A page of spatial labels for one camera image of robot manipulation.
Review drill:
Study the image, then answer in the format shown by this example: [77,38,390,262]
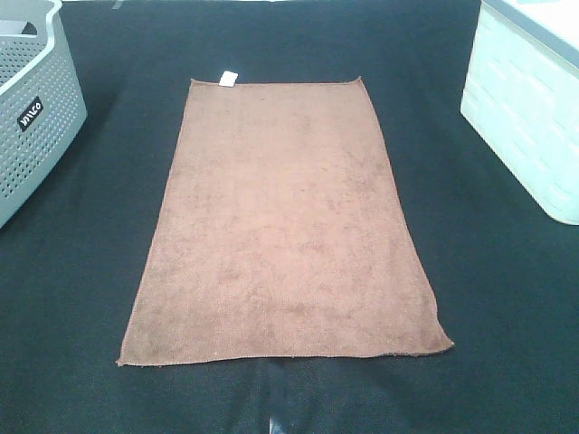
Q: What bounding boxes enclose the brown microfiber towel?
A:
[118,79,452,366]

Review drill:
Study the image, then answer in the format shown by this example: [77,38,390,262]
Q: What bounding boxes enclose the black fabric table cover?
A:
[1,1,578,433]

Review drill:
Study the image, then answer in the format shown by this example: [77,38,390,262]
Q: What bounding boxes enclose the pale green plastic bin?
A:
[460,1,578,225]

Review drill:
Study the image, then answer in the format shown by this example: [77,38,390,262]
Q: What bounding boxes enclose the grey perforated plastic basket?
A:
[1,1,87,223]

